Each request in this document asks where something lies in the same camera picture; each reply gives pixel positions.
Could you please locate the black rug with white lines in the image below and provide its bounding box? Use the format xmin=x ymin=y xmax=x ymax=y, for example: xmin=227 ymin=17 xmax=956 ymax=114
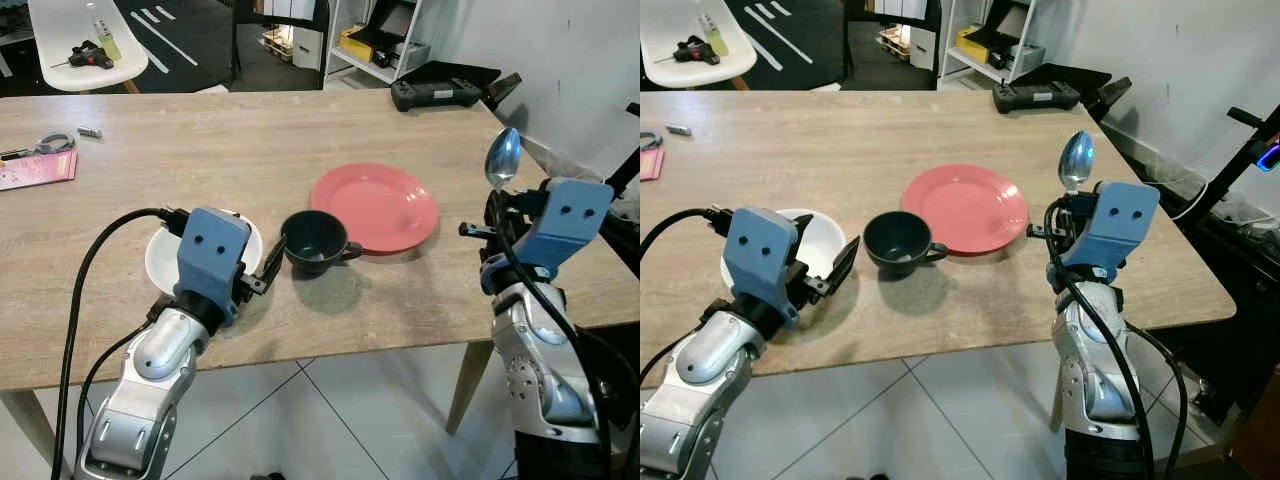
xmin=725 ymin=0 xmax=849 ymax=92
xmin=108 ymin=0 xmax=237 ymax=94

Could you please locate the white carton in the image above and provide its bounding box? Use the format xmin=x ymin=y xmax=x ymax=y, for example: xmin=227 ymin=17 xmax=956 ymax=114
xmin=907 ymin=24 xmax=940 ymax=70
xmin=292 ymin=24 xmax=324 ymax=72

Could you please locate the black clamp bracket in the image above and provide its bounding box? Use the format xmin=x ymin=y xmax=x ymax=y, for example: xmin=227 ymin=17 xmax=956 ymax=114
xmin=1084 ymin=75 xmax=1134 ymax=122
xmin=484 ymin=71 xmax=524 ymax=107

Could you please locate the white plastic chair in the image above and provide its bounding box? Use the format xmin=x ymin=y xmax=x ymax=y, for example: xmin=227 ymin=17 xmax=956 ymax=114
xmin=640 ymin=0 xmax=759 ymax=92
xmin=27 ymin=0 xmax=152 ymax=94

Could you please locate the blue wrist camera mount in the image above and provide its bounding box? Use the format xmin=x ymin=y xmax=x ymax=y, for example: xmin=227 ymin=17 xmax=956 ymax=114
xmin=1058 ymin=181 xmax=1162 ymax=293
xmin=721 ymin=207 xmax=802 ymax=329
xmin=479 ymin=178 xmax=616 ymax=297
xmin=176 ymin=207 xmax=252 ymax=327

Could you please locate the shiny metal spoon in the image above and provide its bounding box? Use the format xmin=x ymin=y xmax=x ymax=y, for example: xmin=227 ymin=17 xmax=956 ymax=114
xmin=1057 ymin=130 xmax=1096 ymax=194
xmin=484 ymin=127 xmax=524 ymax=193

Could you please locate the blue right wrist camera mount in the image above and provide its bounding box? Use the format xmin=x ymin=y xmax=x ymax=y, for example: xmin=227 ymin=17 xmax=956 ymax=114
xmin=1058 ymin=181 xmax=1162 ymax=293
xmin=479 ymin=178 xmax=616 ymax=297

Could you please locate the black and red hand tool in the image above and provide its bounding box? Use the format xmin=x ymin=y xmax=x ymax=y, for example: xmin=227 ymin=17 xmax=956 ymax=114
xmin=51 ymin=39 xmax=117 ymax=70
xmin=654 ymin=35 xmax=722 ymax=67

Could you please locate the yellow box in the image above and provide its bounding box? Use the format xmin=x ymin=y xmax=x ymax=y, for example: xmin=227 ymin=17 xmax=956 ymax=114
xmin=954 ymin=24 xmax=992 ymax=62
xmin=337 ymin=24 xmax=374 ymax=64

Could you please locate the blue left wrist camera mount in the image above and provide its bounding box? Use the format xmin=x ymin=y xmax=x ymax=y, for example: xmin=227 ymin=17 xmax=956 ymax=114
xmin=721 ymin=207 xmax=802 ymax=329
xmin=176 ymin=207 xmax=252 ymax=327

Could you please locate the dark cup with handle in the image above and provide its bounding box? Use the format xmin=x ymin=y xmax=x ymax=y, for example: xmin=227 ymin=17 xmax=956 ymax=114
xmin=279 ymin=209 xmax=365 ymax=277
xmin=861 ymin=210 xmax=949 ymax=276

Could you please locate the flat black tray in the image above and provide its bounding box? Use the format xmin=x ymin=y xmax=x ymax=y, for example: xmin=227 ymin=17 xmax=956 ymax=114
xmin=414 ymin=59 xmax=502 ymax=87
xmin=1019 ymin=61 xmax=1107 ymax=87

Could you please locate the white shelf unit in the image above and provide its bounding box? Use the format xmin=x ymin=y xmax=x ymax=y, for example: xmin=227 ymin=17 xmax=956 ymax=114
xmin=321 ymin=0 xmax=442 ymax=87
xmin=934 ymin=0 xmax=1052 ymax=84

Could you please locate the red plate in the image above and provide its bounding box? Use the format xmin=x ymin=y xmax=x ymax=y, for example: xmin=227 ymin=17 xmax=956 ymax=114
xmin=899 ymin=163 xmax=1030 ymax=256
xmin=309 ymin=162 xmax=440 ymax=255

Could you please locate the black handheld controller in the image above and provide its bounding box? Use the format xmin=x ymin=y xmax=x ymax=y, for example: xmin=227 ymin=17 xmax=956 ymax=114
xmin=991 ymin=79 xmax=1082 ymax=115
xmin=389 ymin=77 xmax=487 ymax=112

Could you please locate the wooden table leg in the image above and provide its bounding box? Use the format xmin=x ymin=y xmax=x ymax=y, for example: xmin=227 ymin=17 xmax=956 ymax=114
xmin=444 ymin=340 xmax=497 ymax=437

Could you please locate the white cable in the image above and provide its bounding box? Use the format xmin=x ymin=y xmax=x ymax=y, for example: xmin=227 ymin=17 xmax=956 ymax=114
xmin=1168 ymin=178 xmax=1217 ymax=223

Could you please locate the white bowl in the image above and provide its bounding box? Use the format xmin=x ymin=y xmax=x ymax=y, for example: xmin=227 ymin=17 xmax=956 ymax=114
xmin=144 ymin=209 xmax=264 ymax=299
xmin=719 ymin=207 xmax=847 ymax=298

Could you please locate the clear bottle with yellow liquid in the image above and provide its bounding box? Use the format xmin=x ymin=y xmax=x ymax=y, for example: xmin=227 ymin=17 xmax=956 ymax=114
xmin=699 ymin=8 xmax=732 ymax=58
xmin=91 ymin=8 xmax=124 ymax=62

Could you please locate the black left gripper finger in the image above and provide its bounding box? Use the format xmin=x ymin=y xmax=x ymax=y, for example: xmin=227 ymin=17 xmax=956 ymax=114
xmin=260 ymin=242 xmax=289 ymax=294
xmin=827 ymin=236 xmax=862 ymax=299

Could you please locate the wooden pallet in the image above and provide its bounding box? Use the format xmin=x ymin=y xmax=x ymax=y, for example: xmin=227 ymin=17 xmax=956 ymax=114
xmin=259 ymin=27 xmax=297 ymax=64
xmin=877 ymin=27 xmax=914 ymax=64

